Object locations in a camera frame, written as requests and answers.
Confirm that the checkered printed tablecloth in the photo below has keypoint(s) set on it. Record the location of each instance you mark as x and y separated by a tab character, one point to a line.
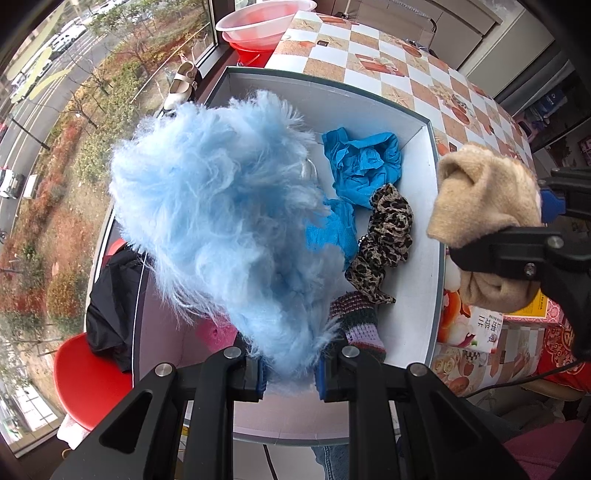
369	50

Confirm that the pink plastic basin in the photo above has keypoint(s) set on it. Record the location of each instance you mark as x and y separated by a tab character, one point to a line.
263	21

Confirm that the white grey cardboard box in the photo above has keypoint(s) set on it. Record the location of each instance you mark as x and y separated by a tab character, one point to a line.
415	277

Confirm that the red gold patterned cushion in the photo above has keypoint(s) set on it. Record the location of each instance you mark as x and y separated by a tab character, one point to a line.
554	341

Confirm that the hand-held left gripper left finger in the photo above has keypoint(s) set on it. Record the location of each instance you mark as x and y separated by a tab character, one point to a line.
258	381

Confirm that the red plastic basin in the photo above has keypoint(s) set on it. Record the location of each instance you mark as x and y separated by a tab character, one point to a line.
251	54

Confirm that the parked white car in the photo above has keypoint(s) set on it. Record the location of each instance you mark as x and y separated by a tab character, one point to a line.
11	184

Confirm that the beige sock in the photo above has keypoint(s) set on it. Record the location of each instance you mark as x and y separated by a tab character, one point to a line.
480	198

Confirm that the leopard print scrunchie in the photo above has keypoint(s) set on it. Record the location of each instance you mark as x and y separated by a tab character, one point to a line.
383	240

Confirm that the white cabinet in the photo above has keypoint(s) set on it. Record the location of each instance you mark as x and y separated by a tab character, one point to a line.
503	37

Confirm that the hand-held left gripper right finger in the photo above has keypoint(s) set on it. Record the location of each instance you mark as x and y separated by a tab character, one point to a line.
323	378

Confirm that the dark striped knit sock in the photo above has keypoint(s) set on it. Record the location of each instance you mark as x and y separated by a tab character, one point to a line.
358	323

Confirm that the blue shoe cover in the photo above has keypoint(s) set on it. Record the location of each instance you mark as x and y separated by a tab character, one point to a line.
360	166
330	230

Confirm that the orange white tissue pack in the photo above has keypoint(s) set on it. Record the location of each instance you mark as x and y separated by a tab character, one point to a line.
480	330

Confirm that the pink patterned carton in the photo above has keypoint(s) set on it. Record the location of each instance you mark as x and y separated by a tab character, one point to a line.
535	307

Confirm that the person's jeans legs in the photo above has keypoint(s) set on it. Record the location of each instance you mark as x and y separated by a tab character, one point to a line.
330	464

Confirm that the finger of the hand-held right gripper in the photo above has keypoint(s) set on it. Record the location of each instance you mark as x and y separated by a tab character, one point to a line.
551	203
517	254

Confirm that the blue printed box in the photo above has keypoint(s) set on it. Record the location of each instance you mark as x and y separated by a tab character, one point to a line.
547	105

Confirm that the person's maroon sweater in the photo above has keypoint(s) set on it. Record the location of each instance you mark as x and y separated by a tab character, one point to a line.
545	452

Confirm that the red plastic chair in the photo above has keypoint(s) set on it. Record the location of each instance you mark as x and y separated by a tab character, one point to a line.
92	387

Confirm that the fluffy light blue slipper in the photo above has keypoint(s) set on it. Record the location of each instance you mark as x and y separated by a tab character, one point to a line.
207	207

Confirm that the black jacket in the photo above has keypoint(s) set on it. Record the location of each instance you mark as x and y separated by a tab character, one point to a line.
115	314

